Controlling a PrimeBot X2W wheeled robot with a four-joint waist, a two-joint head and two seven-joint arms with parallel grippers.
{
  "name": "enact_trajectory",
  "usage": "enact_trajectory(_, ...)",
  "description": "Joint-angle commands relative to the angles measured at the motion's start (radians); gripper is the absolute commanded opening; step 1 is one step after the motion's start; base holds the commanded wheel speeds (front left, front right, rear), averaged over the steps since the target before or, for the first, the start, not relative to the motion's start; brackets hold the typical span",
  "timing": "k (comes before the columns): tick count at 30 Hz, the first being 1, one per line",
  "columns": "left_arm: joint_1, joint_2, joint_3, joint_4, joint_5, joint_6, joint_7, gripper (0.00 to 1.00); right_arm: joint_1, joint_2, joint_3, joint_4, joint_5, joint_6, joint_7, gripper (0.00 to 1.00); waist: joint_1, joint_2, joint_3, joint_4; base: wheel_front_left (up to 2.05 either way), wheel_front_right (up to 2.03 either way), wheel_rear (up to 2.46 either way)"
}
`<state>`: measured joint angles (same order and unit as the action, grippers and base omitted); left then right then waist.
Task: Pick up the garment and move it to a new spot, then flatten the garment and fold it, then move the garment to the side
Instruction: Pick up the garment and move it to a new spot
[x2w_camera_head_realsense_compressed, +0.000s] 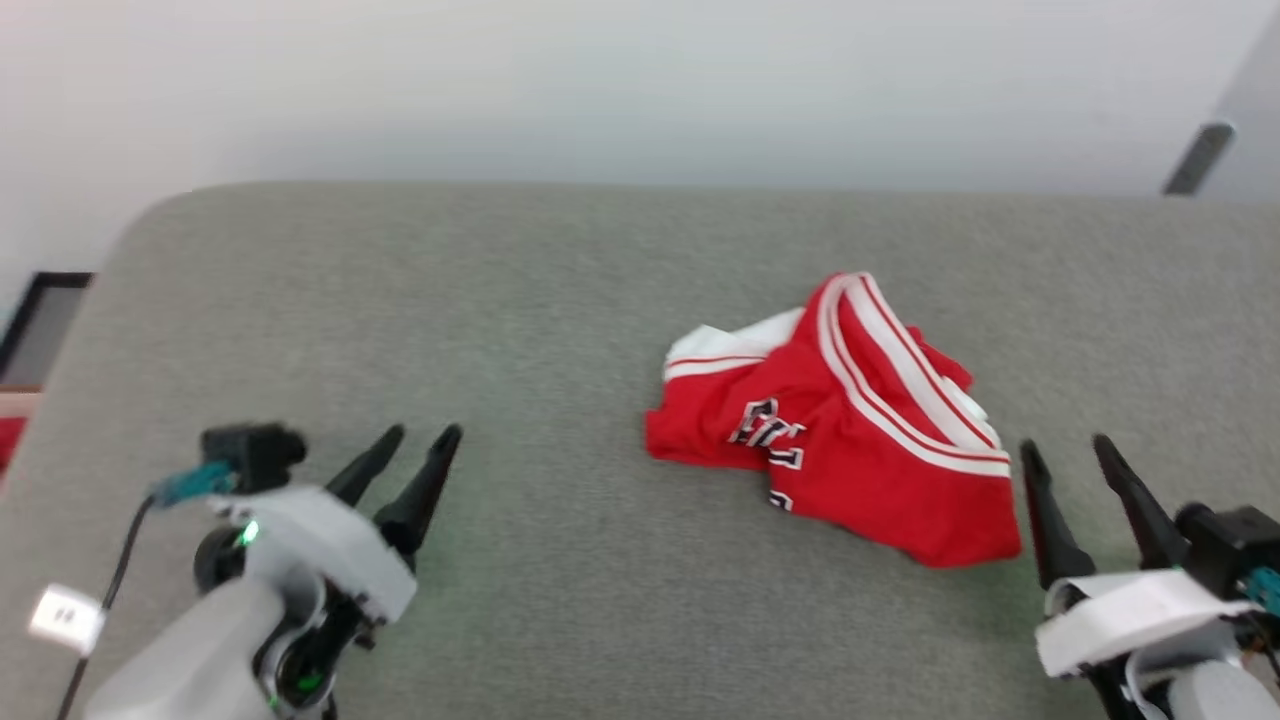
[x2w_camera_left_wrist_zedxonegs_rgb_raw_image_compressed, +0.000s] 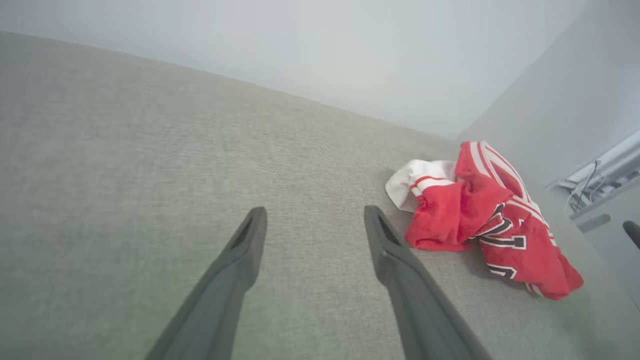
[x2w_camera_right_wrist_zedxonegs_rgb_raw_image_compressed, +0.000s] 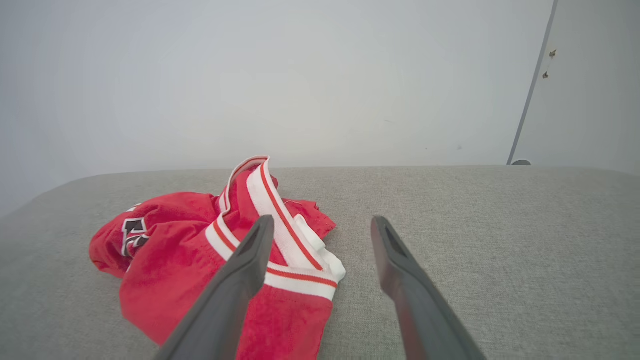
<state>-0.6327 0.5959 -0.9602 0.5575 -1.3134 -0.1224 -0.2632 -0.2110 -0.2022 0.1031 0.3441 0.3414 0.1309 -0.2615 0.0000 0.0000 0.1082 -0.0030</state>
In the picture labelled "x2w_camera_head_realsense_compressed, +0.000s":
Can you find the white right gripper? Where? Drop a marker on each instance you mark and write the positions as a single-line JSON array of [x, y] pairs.
[[1130, 610]]

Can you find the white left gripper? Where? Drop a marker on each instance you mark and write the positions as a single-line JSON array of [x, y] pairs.
[[320, 540]]

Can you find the red white basketball jersey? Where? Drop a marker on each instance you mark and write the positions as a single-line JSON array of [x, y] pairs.
[[860, 470]]

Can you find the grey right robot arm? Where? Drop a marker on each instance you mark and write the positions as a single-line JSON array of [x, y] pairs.
[[1215, 695]]

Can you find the black framed panel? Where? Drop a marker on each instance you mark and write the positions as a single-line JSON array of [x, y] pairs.
[[45, 325]]

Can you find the red cloth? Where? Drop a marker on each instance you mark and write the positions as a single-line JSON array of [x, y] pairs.
[[8, 442]]

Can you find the grey door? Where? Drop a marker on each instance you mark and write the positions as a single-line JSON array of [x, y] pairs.
[[1255, 120]]

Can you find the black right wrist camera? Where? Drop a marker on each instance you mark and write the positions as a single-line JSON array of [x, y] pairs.
[[1235, 545]]

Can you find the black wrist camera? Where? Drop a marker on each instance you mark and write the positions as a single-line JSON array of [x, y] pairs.
[[1235, 545], [255, 455]]

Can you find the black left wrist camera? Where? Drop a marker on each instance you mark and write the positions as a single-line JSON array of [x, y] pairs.
[[255, 455]]

